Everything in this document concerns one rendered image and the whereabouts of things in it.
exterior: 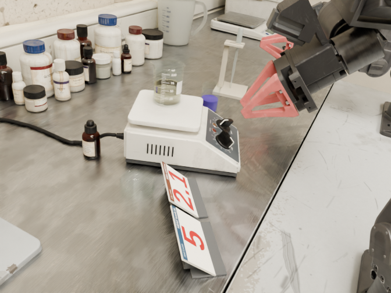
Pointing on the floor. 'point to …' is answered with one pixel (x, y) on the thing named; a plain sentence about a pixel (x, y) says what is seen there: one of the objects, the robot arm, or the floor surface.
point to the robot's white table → (324, 202)
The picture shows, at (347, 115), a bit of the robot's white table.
